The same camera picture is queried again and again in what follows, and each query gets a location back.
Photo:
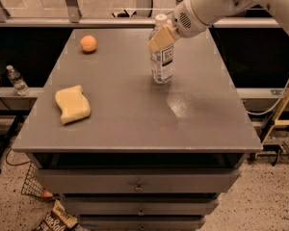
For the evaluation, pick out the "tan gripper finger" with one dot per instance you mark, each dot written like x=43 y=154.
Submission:
x=165 y=37

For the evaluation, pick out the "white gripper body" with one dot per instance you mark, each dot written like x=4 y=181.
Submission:
x=187 y=20

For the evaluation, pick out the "clear plastic water bottle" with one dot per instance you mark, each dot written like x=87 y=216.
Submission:
x=161 y=62

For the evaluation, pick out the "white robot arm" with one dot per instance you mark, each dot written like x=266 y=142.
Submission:
x=278 y=9

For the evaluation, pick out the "yellow sponge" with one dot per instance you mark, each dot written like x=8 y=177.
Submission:
x=73 y=104

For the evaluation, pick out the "small water bottle on ledge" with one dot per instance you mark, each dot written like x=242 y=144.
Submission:
x=17 y=81

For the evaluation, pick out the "orange fruit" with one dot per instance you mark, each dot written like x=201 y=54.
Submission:
x=88 y=44

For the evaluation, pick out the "grey drawer cabinet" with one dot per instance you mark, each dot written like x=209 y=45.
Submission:
x=197 y=120

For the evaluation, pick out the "top grey drawer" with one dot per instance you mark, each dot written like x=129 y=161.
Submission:
x=180 y=180

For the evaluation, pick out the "grey drawer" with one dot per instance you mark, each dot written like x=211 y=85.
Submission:
x=180 y=180
x=145 y=223
x=143 y=206

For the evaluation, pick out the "middle grey drawer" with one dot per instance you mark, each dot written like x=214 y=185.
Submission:
x=143 y=206

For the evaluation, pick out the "bottom grey drawer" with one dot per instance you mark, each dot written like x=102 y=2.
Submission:
x=145 y=223

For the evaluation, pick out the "snack chip bag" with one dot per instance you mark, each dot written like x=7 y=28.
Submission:
x=58 y=219

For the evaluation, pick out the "black stand leg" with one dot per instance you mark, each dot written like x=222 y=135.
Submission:
x=6 y=138

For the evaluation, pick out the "yellow metal frame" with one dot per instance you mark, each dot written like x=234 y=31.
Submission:
x=270 y=125

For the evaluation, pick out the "wire mesh basket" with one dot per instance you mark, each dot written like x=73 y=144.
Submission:
x=32 y=187

